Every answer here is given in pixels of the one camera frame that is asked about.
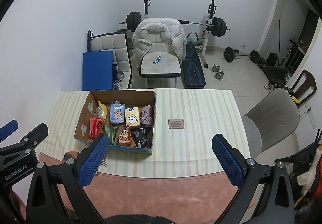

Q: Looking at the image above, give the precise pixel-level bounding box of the yellow Vinda tissue pack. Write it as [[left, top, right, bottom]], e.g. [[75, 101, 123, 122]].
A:
[[125, 107, 140, 128]]

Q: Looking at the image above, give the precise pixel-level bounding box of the black weight bench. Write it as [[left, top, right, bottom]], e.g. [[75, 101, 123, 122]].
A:
[[182, 42, 206, 88]]

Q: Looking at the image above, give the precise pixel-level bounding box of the white puffer jacket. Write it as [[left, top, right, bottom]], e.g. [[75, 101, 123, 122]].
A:
[[132, 18, 187, 67]]

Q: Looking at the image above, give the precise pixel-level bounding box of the orange cartoon snack packet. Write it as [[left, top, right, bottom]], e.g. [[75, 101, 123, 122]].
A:
[[115, 126, 132, 147]]

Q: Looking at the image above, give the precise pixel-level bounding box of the white padded chair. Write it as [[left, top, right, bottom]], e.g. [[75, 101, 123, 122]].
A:
[[139, 33, 182, 88]]

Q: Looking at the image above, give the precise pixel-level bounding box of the red wipes packet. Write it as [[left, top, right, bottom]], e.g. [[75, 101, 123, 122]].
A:
[[89, 118, 104, 139]]

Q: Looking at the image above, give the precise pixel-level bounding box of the blue cartoon tissue pack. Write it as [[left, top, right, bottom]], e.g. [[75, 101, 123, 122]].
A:
[[110, 101, 126, 124]]

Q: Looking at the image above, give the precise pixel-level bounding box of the brown label card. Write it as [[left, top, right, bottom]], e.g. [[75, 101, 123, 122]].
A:
[[168, 119, 185, 129]]

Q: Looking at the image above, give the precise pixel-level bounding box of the white leather chair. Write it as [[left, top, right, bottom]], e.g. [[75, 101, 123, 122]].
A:
[[87, 30, 133, 89]]

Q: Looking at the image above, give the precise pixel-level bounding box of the grey dining chair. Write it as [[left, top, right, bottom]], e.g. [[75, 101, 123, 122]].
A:
[[241, 88, 300, 158]]

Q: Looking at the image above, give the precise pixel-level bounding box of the cardboard milk box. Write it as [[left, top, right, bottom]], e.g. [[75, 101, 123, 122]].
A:
[[74, 90, 156, 154]]

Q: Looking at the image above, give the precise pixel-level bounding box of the wooden chair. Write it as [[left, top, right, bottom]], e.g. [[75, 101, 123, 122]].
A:
[[290, 70, 317, 107]]

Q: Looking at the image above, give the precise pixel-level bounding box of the chrome dumbbell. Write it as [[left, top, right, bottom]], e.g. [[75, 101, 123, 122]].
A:
[[211, 64, 224, 81]]

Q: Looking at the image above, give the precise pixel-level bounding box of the blue foam mat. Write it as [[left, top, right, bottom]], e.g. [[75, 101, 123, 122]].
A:
[[82, 51, 112, 91]]

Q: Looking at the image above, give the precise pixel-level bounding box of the purple cloth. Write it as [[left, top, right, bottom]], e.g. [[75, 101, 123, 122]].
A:
[[140, 105, 153, 128]]

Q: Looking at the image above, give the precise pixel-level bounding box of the green wipes packet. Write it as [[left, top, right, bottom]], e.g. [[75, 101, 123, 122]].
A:
[[104, 126, 118, 145]]

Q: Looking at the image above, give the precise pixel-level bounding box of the barbell on floor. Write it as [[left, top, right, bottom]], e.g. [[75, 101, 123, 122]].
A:
[[223, 47, 260, 64]]

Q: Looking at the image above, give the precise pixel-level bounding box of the striped table cloth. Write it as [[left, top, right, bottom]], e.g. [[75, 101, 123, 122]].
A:
[[40, 89, 250, 178]]

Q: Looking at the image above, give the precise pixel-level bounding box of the yellow steel scrubber sponge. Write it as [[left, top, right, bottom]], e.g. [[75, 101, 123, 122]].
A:
[[97, 101, 108, 120]]

